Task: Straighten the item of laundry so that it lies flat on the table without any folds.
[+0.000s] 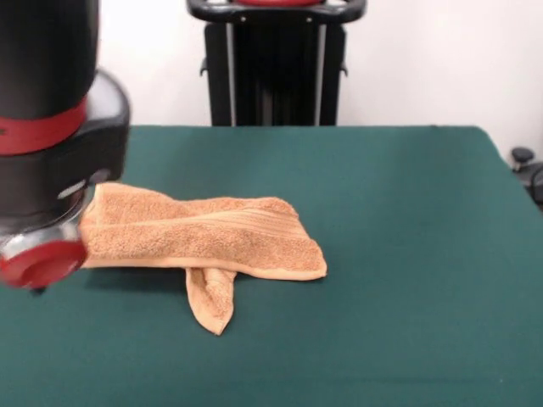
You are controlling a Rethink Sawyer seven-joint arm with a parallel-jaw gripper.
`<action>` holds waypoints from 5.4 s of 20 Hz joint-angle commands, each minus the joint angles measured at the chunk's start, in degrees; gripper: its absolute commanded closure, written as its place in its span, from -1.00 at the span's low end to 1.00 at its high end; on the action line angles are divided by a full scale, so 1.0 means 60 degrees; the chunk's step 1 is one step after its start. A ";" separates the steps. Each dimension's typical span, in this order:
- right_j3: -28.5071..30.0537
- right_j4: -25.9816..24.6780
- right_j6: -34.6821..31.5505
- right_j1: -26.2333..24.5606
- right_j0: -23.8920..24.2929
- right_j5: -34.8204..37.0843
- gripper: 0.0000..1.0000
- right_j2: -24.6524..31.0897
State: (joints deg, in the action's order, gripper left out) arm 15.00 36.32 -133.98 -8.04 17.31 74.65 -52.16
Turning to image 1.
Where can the dark green table cloth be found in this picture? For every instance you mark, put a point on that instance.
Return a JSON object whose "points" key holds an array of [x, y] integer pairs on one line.
{"points": [[382, 275]]}

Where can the black office chair base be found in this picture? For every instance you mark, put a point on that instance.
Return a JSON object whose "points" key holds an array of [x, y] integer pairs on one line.
{"points": [[522, 154]]}

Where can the red robot base disc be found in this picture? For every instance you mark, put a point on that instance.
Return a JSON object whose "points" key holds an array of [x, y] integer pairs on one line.
{"points": [[275, 1]]}

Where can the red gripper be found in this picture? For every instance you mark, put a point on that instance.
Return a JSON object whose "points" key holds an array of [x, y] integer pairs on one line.
{"points": [[38, 265]]}

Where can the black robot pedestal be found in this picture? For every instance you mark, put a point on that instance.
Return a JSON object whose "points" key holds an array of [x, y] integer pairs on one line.
{"points": [[275, 63]]}

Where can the orange terry towel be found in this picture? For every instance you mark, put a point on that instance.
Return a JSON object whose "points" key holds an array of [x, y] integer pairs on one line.
{"points": [[203, 237]]}

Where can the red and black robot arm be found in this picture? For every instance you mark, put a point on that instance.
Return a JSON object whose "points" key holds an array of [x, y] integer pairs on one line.
{"points": [[46, 106]]}

